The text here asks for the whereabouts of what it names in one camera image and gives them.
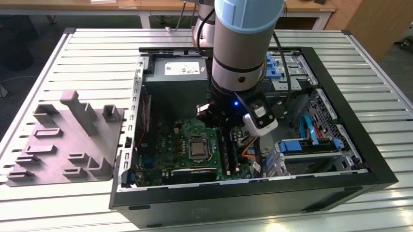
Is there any grey parts rack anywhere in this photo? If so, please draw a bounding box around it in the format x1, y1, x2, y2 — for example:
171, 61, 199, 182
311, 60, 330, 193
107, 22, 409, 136
5, 91, 127, 188

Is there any black graphics card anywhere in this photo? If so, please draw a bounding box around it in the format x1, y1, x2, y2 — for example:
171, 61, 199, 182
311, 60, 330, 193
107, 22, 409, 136
169, 167, 218, 184

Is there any black open PC case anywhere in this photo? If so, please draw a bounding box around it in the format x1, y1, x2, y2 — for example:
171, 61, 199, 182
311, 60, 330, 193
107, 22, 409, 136
108, 45, 399, 229

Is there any orange wire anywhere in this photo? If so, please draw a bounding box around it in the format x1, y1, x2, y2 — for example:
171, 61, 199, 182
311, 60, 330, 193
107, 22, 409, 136
240, 142, 259, 159

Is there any black chair base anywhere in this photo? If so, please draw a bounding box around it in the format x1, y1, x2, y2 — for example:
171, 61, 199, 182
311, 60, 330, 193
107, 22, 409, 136
394, 35, 413, 50

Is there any silver CPU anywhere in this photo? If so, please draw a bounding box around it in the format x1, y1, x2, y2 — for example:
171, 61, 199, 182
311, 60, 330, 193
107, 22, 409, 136
190, 142, 207, 155

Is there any blue drive latch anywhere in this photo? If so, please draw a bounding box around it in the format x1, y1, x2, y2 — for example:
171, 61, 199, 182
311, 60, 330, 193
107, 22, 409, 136
263, 54, 282, 80

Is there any green motherboard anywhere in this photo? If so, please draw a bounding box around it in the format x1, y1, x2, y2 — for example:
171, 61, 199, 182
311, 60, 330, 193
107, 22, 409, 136
128, 117, 259, 188

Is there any RAM stick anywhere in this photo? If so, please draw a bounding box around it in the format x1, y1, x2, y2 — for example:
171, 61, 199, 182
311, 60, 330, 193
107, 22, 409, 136
220, 129, 230, 174

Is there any black camera cable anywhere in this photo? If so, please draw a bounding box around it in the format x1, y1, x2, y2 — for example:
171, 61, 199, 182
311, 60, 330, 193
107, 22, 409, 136
270, 31, 294, 119

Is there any wooden desk with white legs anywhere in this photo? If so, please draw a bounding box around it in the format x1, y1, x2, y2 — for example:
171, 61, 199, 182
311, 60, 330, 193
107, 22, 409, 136
0, 0, 338, 31

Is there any blue SATA wire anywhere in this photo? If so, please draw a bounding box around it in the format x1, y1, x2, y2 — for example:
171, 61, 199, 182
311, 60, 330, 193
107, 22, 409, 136
299, 115, 320, 145

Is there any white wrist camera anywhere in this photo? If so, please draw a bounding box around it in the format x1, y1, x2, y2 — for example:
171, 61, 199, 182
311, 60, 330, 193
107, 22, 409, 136
242, 100, 279, 138

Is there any CPU socket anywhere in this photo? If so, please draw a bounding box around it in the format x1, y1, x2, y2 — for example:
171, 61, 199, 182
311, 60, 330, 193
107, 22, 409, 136
185, 135, 212, 164

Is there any hard disk in blue carrier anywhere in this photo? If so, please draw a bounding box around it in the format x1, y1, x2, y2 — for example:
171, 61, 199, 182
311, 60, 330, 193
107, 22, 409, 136
275, 139, 342, 154

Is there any grey power supply unit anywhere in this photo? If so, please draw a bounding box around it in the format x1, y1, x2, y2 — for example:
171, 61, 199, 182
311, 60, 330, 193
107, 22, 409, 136
141, 57, 214, 121

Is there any wooden cabinet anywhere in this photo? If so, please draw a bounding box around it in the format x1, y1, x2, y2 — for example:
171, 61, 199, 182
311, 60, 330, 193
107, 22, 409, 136
335, 0, 413, 62

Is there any black cable bundle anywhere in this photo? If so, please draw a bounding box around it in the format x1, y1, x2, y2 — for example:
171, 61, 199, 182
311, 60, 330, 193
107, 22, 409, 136
258, 87, 319, 145

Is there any metal disk bay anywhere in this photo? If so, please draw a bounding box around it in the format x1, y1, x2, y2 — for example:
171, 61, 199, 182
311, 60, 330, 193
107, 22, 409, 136
272, 141, 358, 176

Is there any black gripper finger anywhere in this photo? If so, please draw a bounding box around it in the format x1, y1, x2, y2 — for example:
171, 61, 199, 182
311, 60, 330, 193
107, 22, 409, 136
195, 102, 223, 131

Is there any red and black twisted wire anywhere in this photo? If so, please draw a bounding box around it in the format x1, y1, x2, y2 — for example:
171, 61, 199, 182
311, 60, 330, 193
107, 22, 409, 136
136, 95, 152, 148

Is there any black cable with silver plug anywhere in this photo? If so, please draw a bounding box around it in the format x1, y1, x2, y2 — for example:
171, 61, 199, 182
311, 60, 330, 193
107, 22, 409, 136
164, 0, 188, 32

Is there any metal optical drive cage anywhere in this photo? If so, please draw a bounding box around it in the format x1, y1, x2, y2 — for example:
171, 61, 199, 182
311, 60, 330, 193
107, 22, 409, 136
263, 52, 319, 108

